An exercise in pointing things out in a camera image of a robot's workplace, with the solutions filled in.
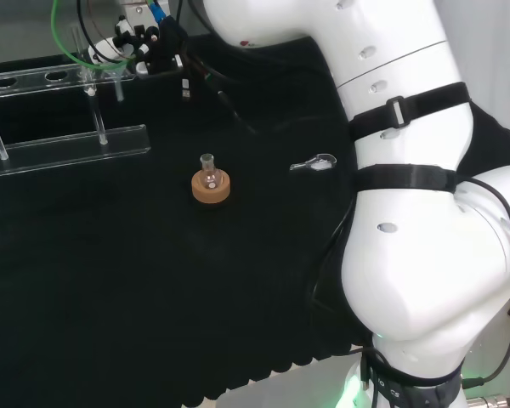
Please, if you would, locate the black cable with long plug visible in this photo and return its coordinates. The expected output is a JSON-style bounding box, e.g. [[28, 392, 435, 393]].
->
[[185, 49, 258, 136]]

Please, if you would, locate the black cloth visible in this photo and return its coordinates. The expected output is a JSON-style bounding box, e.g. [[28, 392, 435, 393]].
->
[[0, 33, 510, 408]]

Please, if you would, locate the small round-bottom glass flask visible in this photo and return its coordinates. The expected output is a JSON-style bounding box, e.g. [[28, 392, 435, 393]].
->
[[199, 153, 221, 190]]

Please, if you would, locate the cork ring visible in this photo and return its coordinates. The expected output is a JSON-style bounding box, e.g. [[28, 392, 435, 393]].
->
[[190, 168, 232, 206]]

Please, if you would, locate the clear acrylic funnel stand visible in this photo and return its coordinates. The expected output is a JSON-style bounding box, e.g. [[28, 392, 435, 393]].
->
[[0, 25, 152, 176]]

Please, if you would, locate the grey wrist mount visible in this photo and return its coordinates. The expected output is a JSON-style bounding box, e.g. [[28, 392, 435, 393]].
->
[[119, 0, 171, 21]]

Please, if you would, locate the silver plug cable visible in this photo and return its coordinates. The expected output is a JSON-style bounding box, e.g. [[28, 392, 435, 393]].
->
[[176, 53, 194, 102]]

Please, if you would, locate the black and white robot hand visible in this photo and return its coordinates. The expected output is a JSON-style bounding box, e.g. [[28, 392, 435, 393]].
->
[[87, 14, 190, 81]]

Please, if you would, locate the clear plastic funnel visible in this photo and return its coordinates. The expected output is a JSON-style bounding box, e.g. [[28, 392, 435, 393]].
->
[[91, 57, 133, 103]]

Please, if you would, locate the green cable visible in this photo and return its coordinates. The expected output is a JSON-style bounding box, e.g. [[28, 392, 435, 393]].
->
[[49, 0, 127, 68]]

